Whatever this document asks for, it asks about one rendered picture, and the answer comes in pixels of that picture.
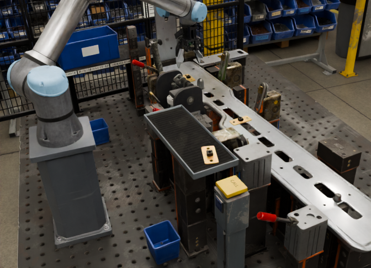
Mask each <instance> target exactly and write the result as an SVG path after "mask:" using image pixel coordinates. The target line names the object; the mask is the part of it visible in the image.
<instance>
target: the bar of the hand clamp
mask: <svg viewBox="0 0 371 268"><path fill-rule="evenodd" d="M158 44H159V45H162V40H161V39H158V42H157V41H154V40H151V41H149V45H148V46H147V47H150V48H151V51H152V55H153V59H154V62H155V66H156V69H157V70H158V72H159V73H160V72H161V71H163V67H162V63H161V58H160V54H159V51H158V47H157V45H158Z"/></svg>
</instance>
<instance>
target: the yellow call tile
mask: <svg viewBox="0 0 371 268"><path fill-rule="evenodd" d="M216 186H217V187H218V188H219V189H220V191H221V192H222V193H223V194H224V195H225V196H226V197H227V198H229V197H233V196H235V195H238V194H241V193H243V192H246V191H247V190H248V188H247V186H246V185H245V184H244V183H243V182H242V181H241V180H240V179H239V178H238V177H237V176H235V175H234V176H231V177H229V178H226V179H222V180H220V181H217V182H216Z"/></svg>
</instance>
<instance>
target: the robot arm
mask: <svg viewBox="0 0 371 268"><path fill-rule="evenodd" d="M140 1H143V2H145V3H148V4H150V5H153V6H155V7H156V10H157V13H158V14H159V16H161V17H163V18H164V17H169V16H174V17H179V21H180V23H181V27H182V28H181V29H180V30H179V31H177V32H176V33H175V34H174V35H175V38H176V39H179V41H178V44H177V46H176V63H177V67H178V68H179V67H180V63H183V61H184V58H183V54H184V49H185V51H186V52H188V51H193V52H194V53H195V56H196V60H197V61H198V63H200V60H201V58H203V56H202V54H201V53H200V50H199V49H202V40H201V38H200V37H198V36H196V29H198V26H197V22H202V21H203V20H204V19H205V18H206V15H207V7H206V5H205V4H204V3H200V2H197V0H140ZM92 2H96V0H60V2H59V4H58V6H57V7H56V9H55V11H54V13H53V14H52V16H51V18H50V20H49V21H48V23H47V25H46V27H45V29H44V30H43V32H42V33H41V35H40V37H39V39H38V41H37V42H36V44H35V46H34V47H33V49H32V50H31V51H27V52H25V53H24V55H23V57H22V59H19V60H17V61H15V62H13V63H12V64H11V65H10V67H9V69H8V72H7V80H8V83H9V85H10V87H11V88H12V89H13V90H14V91H15V92H16V93H17V94H19V95H21V96H23V97H24V98H26V99H28V100H29V101H31V102H32V103H33V104H34V107H35V111H36V115H37V118H38V125H37V131H36V137H37V139H38V143H39V144H40V145H42V146H43V147H47V148H60V147H65V146H68V145H71V144H73V143H75V142H77V141H78V140H79V139H80V138H81V137H82V136H83V127H82V124H81V123H80V121H79V119H78V118H77V116H76V114H75V113H74V110H73V105H72V100H71V96H70V90H69V87H68V79H67V77H66V74H65V72H64V71H63V70H62V69H61V68H59V67H57V66H56V61H57V60H58V58H59V56H60V55H61V52H62V51H63V49H64V48H65V46H66V44H67V42H68V40H69V39H70V37H71V35H72V33H73V32H74V30H75V28H76V26H77V24H78V23H79V21H80V19H81V18H82V16H83V14H84V12H85V11H86V9H87V7H88V5H89V4H90V3H92ZM199 41H200V46H199ZM182 47H183V48H184V49H182Z"/></svg>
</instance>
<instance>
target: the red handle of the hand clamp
mask: <svg viewBox="0 0 371 268"><path fill-rule="evenodd" d="M132 64H134V65H136V66H139V67H141V68H145V69H148V70H151V71H153V72H156V73H158V74H159V72H158V70H157V69H155V68H152V67H150V66H147V65H145V64H144V63H142V62H140V61H137V60H132Z"/></svg>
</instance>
